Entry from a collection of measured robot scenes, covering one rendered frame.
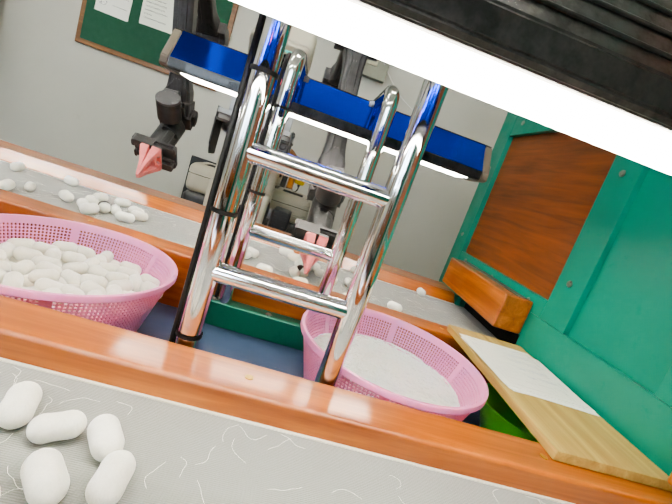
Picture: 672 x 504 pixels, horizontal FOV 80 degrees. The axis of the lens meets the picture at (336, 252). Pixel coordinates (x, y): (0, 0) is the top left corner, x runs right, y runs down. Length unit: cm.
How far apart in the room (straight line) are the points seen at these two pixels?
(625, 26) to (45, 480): 38
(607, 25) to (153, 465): 37
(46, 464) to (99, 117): 301
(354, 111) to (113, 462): 64
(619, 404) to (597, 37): 53
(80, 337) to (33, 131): 308
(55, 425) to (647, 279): 69
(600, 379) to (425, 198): 244
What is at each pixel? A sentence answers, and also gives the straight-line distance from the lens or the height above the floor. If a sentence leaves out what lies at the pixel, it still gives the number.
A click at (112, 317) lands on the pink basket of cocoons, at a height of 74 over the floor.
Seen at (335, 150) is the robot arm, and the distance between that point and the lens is 94.
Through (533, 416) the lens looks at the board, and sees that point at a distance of 56.
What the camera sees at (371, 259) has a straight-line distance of 39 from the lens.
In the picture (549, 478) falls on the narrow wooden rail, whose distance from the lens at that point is 49.
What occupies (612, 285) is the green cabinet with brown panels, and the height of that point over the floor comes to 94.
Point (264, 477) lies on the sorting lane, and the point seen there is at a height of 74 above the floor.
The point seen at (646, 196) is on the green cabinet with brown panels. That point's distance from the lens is 77.
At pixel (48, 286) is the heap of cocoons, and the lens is 56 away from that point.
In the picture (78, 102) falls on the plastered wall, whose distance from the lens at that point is 331.
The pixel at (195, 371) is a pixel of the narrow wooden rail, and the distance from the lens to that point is 39.
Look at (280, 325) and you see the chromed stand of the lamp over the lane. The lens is 66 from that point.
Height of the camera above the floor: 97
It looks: 11 degrees down
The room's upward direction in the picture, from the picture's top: 19 degrees clockwise
